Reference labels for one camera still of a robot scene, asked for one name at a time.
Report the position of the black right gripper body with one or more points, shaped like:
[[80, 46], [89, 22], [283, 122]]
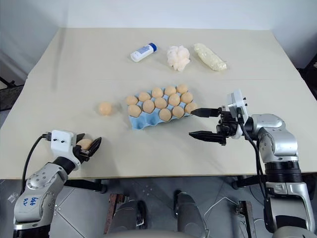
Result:
[[229, 122]]

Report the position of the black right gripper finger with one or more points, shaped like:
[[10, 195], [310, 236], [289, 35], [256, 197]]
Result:
[[208, 136], [206, 112]]

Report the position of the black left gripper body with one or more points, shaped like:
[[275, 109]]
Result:
[[83, 155]]

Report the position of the tan egg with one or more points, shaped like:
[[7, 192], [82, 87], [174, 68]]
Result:
[[160, 102], [182, 88], [134, 110], [190, 107], [132, 100], [165, 115], [187, 98], [178, 111], [170, 90], [148, 106], [157, 92], [144, 96], [106, 108], [85, 143], [174, 99]]

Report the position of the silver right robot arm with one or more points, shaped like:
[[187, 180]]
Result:
[[277, 143]]

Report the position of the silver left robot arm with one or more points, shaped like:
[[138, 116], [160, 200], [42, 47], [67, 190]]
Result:
[[42, 188]]

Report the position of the blue egg carton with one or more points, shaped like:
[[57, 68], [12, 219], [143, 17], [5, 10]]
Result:
[[146, 122]]

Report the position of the black table leg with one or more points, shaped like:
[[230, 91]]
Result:
[[247, 181], [86, 186]]

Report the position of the rolled clear plastic bag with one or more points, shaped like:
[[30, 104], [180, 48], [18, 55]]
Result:
[[210, 57]]

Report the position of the crumpled white plastic wrap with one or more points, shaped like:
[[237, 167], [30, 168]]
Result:
[[177, 58]]

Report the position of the dark rounded robot leg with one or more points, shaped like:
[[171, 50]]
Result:
[[128, 218], [189, 213]]

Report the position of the small clear plastic bag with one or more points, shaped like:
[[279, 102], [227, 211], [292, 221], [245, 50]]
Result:
[[13, 198]]

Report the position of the white bottle with blue cap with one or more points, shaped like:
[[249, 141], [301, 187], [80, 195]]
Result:
[[142, 52]]

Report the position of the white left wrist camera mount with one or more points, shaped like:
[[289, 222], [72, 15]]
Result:
[[62, 142]]

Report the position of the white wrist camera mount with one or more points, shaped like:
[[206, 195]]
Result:
[[62, 142], [237, 102]]

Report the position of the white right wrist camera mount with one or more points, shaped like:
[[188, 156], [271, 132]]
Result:
[[237, 102]]

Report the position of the rusty metal bracket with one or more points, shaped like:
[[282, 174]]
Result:
[[114, 210], [246, 218]]

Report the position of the black equipment with frame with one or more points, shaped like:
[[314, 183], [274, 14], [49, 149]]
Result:
[[10, 94]]

